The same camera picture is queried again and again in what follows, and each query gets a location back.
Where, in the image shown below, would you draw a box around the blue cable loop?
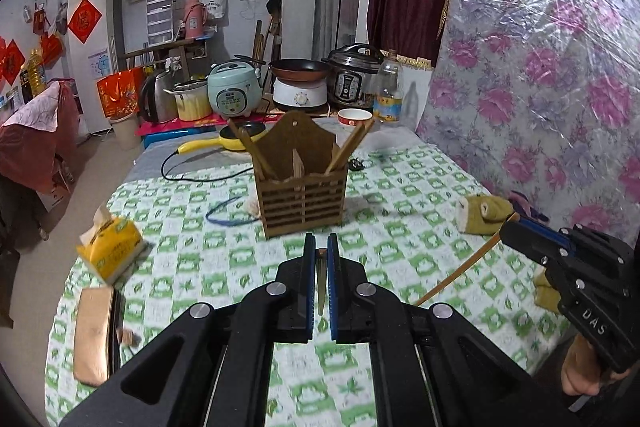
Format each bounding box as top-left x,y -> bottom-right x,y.
204,195 -> 262,228

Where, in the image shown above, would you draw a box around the white waste bin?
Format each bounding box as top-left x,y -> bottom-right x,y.
108,113 -> 141,150

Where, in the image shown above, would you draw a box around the wooden chopstick bundle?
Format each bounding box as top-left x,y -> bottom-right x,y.
228,119 -> 277,179
324,119 -> 373,174

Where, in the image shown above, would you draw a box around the black silver pressure cooker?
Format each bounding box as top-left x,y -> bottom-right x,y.
324,43 -> 384,110

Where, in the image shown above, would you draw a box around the yellow enamel pot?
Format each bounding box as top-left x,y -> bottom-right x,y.
164,80 -> 213,121

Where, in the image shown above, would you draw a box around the red cloth covered table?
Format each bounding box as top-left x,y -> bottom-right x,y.
1,80 -> 79,193

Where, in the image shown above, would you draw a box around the red gift bag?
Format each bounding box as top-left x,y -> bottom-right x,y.
96,67 -> 145,120

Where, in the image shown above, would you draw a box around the olive green plush toy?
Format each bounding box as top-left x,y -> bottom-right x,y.
454,194 -> 514,236

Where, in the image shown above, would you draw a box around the pink thermos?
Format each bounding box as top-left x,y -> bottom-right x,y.
182,0 -> 208,39

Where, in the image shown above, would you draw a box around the clear plastic bottle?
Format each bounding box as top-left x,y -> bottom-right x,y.
373,50 -> 404,122

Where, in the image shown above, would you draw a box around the brown wooden chopstick holder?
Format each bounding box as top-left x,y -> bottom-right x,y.
254,112 -> 347,239

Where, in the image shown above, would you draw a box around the green white checkered tablecloth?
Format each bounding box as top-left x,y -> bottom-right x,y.
43,141 -> 572,427

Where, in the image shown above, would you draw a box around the mint green rice cooker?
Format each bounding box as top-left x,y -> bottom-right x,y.
207,60 -> 262,119

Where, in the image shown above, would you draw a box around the yellow cooking oil bottle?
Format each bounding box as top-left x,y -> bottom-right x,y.
26,49 -> 46,96

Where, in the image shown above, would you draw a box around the yellow tissue pack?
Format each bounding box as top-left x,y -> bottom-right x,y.
76,205 -> 146,285

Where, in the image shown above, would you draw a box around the white refrigerator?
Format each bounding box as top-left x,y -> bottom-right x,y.
66,0 -> 125,133

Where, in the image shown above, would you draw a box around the right hand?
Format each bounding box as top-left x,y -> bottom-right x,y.
561,334 -> 632,397

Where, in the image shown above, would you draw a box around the yellow electric pan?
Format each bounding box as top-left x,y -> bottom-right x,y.
177,122 -> 267,155

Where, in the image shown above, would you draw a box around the steel electric kettle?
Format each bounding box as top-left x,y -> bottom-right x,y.
139,70 -> 178,124

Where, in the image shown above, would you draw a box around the red white bowl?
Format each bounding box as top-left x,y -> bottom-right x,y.
337,108 -> 373,127

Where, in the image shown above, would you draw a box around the white plastic drawer tower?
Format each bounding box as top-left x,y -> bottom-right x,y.
146,0 -> 175,46

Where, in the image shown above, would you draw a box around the white cooker with brown pan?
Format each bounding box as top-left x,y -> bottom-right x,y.
269,58 -> 331,113

